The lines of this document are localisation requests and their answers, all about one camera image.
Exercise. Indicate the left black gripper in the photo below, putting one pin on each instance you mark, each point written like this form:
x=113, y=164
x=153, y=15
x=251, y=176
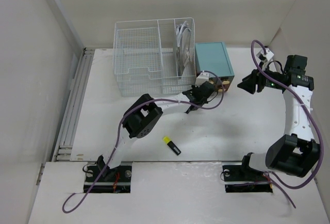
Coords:
x=193, y=88

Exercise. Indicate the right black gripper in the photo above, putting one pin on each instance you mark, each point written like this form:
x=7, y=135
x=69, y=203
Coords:
x=248, y=83

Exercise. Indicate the yellow highlighter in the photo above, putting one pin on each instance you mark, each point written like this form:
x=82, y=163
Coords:
x=168, y=141

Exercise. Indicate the grey setup guide booklet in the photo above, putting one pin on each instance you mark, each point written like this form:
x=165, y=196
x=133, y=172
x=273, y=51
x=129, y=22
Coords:
x=183, y=50

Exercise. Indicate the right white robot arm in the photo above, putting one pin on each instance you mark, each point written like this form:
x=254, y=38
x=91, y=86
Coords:
x=296, y=152

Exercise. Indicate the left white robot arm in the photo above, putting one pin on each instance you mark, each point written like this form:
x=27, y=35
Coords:
x=139, y=120

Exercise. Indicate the teal wooden drawer box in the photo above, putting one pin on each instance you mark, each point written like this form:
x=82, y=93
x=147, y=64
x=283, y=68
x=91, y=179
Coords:
x=213, y=56

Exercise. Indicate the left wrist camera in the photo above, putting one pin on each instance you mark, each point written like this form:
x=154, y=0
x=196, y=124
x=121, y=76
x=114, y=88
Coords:
x=201, y=78

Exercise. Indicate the white wire desk organizer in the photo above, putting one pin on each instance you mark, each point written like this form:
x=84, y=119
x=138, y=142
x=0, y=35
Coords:
x=144, y=57

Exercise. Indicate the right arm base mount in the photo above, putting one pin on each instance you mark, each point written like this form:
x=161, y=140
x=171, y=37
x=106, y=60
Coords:
x=238, y=180

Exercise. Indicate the aluminium rail frame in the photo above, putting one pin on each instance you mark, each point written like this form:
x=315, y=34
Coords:
x=63, y=144

